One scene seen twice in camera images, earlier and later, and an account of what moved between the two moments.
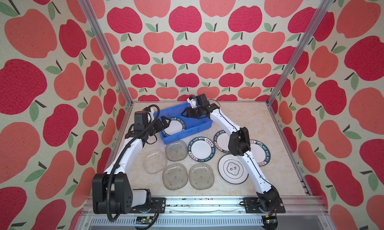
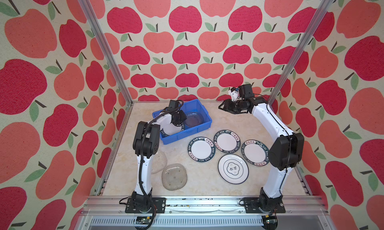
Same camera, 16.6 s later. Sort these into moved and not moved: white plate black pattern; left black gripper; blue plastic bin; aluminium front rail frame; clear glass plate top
Moved: left black gripper; clear glass plate top
Not moved: blue plastic bin; white plate black pattern; aluminium front rail frame
